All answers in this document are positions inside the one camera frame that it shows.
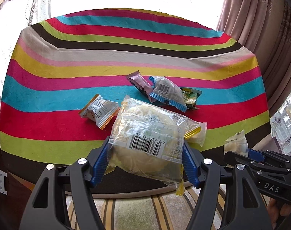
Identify white pastry packet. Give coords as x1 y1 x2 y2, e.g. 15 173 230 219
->
188 122 208 147
224 130 249 157

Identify green yellow snack packet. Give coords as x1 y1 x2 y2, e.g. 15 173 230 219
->
180 87 202 110

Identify round bread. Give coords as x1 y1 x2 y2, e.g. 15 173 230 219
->
107 96 202 196

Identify blue white snack bag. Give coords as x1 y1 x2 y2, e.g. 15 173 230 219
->
149 76 187 112

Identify orange edged silver packet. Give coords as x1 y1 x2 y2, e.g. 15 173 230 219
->
78 94 120 130

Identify person's right hand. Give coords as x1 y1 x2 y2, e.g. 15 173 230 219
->
267 198 291 229

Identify floral lace sheer curtain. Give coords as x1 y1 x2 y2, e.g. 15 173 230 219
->
270 92 291 156

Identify striped plush cushion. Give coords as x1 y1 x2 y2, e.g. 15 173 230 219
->
94 186 201 229

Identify colourful striped tablecloth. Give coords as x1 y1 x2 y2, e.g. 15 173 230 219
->
0 8 270 185

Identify pink curtain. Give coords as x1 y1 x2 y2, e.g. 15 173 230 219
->
217 0 291 115

